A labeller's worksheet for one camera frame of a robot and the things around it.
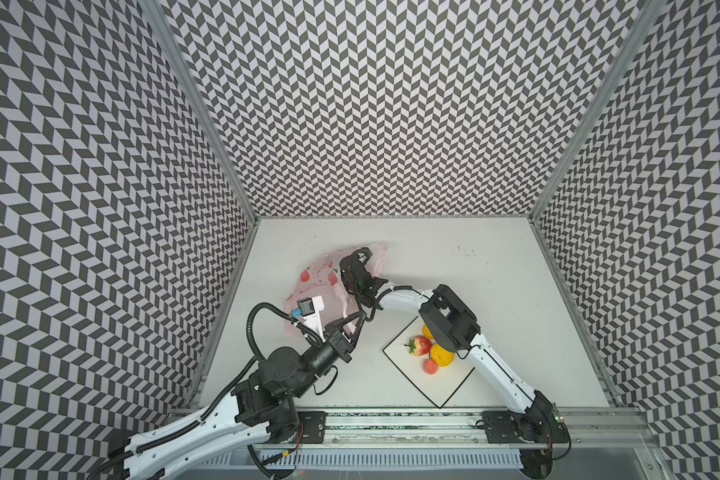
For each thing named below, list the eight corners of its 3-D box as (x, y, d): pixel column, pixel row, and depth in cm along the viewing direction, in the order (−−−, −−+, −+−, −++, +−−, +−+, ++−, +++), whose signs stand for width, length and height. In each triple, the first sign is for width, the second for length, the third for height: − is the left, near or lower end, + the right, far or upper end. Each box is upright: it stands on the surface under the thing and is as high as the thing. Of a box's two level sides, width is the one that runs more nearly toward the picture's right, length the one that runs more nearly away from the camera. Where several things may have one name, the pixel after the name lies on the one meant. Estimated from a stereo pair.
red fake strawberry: (405, 355, 84) (406, 351, 82) (404, 341, 87) (405, 336, 84) (430, 355, 84) (432, 351, 82) (428, 341, 87) (430, 336, 84)
